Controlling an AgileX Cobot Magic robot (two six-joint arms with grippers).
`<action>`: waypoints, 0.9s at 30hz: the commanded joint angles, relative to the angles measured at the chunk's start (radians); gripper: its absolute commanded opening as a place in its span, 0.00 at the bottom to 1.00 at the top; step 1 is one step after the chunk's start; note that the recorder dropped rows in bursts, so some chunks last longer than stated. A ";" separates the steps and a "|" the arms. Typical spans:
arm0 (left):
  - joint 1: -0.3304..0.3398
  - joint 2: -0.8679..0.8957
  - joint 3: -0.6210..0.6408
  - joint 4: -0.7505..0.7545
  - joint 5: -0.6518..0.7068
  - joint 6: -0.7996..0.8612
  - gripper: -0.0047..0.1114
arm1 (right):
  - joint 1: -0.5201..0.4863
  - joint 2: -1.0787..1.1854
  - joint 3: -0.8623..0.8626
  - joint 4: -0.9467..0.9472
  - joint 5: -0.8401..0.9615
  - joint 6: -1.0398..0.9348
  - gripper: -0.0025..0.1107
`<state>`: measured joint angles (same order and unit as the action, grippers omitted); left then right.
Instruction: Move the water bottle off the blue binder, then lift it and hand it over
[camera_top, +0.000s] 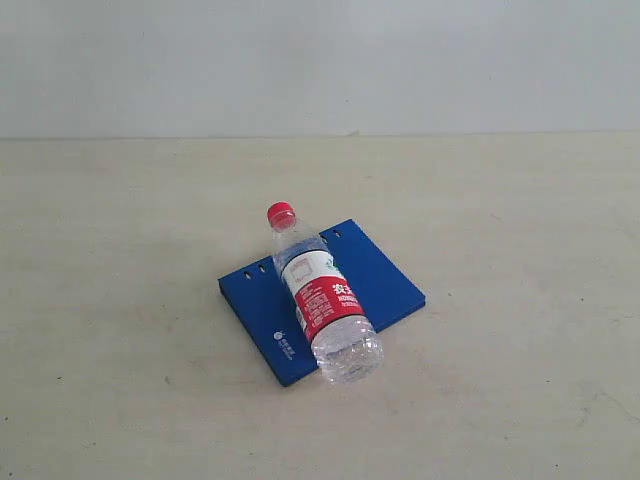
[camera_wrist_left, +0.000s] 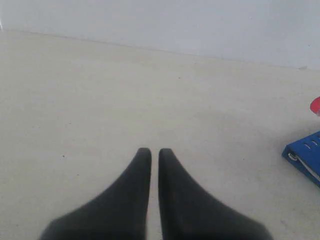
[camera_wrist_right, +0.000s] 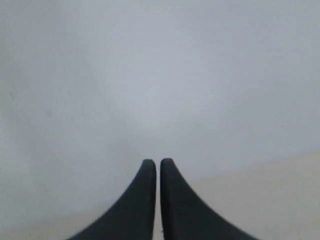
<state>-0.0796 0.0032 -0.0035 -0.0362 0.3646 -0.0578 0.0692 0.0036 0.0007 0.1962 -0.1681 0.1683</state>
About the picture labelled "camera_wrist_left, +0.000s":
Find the blue ring binder notebook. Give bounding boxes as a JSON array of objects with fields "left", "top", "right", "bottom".
[{"left": 282, "top": 131, "right": 320, "bottom": 188}]

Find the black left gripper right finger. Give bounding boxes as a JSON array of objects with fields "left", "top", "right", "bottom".
[{"left": 158, "top": 148, "right": 273, "bottom": 240}]

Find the clear water bottle red cap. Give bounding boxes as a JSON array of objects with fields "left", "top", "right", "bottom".
[{"left": 309, "top": 97, "right": 320, "bottom": 117}]

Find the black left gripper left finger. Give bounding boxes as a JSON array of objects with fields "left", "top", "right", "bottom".
[{"left": 40, "top": 148, "right": 152, "bottom": 240}]

